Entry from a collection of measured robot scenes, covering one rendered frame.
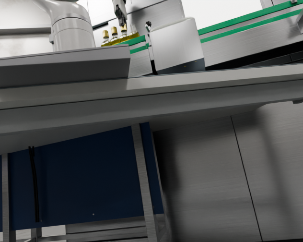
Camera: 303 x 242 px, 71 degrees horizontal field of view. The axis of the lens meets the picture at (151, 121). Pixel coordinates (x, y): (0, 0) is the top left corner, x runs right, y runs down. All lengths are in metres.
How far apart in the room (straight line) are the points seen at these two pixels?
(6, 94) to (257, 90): 0.68
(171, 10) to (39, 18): 3.50
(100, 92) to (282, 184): 0.96
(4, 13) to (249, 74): 4.57
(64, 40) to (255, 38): 0.80
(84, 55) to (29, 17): 4.26
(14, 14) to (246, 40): 4.26
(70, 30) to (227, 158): 0.91
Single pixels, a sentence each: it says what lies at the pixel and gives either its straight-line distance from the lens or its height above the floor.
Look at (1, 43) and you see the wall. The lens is 4.58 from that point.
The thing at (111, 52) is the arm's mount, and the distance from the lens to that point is 0.49.
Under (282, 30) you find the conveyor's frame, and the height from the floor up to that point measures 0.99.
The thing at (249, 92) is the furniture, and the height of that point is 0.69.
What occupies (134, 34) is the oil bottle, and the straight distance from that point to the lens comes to 1.26.
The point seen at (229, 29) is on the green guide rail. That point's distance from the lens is 1.16.
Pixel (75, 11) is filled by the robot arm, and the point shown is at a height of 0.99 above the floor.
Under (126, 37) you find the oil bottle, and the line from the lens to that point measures 1.27.
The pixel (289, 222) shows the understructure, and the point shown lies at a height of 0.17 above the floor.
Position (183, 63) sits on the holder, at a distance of 0.77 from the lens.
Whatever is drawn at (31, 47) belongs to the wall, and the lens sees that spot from 4.38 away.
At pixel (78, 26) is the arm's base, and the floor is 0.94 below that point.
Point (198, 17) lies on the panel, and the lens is 1.41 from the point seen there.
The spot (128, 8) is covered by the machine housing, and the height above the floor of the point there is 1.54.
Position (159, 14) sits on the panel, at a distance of 1.46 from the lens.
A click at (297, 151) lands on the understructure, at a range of 1.24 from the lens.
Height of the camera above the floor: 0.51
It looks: 12 degrees up
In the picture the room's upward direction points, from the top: 10 degrees counter-clockwise
